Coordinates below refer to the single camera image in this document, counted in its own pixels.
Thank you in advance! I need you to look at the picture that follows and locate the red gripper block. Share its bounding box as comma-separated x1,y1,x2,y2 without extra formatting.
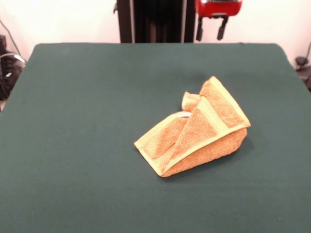
195,0,242,41

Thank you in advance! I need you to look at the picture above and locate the tan terry towel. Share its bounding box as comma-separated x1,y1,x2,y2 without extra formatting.
133,75,251,178

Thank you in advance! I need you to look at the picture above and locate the dark green table cloth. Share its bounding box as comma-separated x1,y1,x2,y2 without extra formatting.
0,42,311,233

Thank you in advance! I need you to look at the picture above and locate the black equipment pile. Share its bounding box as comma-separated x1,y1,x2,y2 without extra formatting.
0,35,26,101

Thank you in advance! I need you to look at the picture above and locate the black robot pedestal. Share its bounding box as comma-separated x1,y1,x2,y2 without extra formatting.
113,0,198,44

